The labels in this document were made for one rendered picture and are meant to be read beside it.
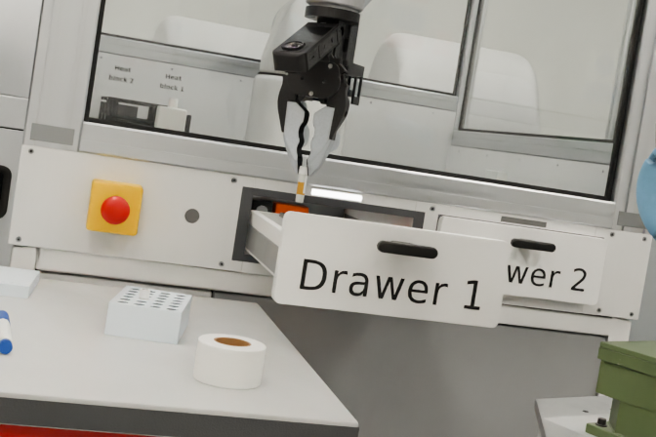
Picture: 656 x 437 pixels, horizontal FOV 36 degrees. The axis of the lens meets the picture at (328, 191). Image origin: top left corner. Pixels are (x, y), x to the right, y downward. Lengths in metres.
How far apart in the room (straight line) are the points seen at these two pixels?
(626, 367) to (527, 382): 0.67
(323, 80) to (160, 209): 0.37
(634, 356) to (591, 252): 0.64
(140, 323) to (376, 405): 0.58
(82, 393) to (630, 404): 0.54
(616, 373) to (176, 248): 0.71
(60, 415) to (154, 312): 0.27
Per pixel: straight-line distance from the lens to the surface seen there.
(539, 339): 1.72
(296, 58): 1.19
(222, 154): 1.51
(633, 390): 1.08
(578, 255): 1.69
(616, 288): 1.75
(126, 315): 1.18
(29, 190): 1.51
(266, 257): 1.36
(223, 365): 1.02
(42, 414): 0.94
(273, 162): 1.52
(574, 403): 1.24
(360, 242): 1.22
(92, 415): 0.94
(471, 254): 1.26
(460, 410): 1.70
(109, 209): 1.43
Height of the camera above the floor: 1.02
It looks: 3 degrees down
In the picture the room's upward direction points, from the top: 9 degrees clockwise
